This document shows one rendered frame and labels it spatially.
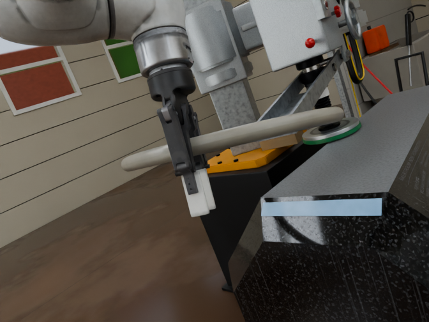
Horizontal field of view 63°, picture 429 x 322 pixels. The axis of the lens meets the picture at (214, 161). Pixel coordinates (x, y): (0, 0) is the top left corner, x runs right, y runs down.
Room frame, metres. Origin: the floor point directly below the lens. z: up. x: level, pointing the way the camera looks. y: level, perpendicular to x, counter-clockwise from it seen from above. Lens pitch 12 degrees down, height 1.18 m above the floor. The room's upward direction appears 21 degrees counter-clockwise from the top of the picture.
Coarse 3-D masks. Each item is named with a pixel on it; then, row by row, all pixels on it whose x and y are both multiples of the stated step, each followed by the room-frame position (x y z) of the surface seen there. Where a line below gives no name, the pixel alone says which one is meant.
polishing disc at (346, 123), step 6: (342, 120) 1.33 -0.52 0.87; (348, 120) 1.29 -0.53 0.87; (354, 120) 1.25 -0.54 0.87; (318, 126) 1.38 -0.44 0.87; (342, 126) 1.23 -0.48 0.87; (348, 126) 1.20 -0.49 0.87; (354, 126) 1.21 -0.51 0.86; (306, 132) 1.35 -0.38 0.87; (312, 132) 1.32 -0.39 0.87; (318, 132) 1.28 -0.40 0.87; (324, 132) 1.25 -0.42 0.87; (330, 132) 1.21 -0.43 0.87; (336, 132) 1.19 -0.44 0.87; (342, 132) 1.19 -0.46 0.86; (306, 138) 1.27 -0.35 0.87; (312, 138) 1.24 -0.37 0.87; (318, 138) 1.22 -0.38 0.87; (324, 138) 1.21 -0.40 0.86
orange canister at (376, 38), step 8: (368, 32) 3.96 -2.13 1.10; (376, 32) 3.91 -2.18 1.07; (384, 32) 4.03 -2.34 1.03; (368, 40) 3.97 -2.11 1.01; (376, 40) 3.91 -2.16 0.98; (384, 40) 4.00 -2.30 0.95; (368, 48) 3.99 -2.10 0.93; (376, 48) 3.93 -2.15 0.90; (384, 48) 3.99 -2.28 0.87; (392, 48) 4.02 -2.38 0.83
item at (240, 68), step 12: (216, 0) 1.78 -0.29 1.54; (192, 12) 1.82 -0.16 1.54; (204, 12) 1.78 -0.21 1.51; (228, 24) 1.77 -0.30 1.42; (240, 60) 1.77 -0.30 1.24; (204, 72) 1.83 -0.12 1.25; (216, 72) 1.81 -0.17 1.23; (228, 72) 1.78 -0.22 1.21; (240, 72) 1.78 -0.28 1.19; (252, 72) 2.00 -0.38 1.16; (204, 84) 1.84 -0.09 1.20; (216, 84) 1.82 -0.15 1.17; (228, 84) 1.80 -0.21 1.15
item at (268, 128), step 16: (304, 112) 0.57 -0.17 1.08; (320, 112) 0.58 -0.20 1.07; (336, 112) 0.62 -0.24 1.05; (240, 128) 0.54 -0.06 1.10; (256, 128) 0.54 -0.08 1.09; (272, 128) 0.54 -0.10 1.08; (288, 128) 0.55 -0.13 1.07; (304, 128) 0.56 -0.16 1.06; (192, 144) 0.55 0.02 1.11; (208, 144) 0.54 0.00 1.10; (224, 144) 0.54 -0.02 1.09; (240, 144) 0.54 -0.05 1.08; (128, 160) 0.65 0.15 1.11; (144, 160) 0.60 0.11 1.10; (160, 160) 0.58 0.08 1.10
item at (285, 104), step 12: (324, 60) 1.45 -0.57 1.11; (336, 60) 1.36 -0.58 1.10; (300, 72) 1.36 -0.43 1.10; (324, 72) 1.21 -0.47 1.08; (300, 84) 1.31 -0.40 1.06; (312, 84) 1.11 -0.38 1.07; (324, 84) 1.18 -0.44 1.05; (288, 96) 1.20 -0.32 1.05; (300, 96) 1.21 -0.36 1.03; (312, 96) 1.06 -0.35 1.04; (276, 108) 1.11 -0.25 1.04; (288, 108) 1.14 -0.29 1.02; (300, 108) 0.97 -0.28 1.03; (312, 108) 1.04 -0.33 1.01
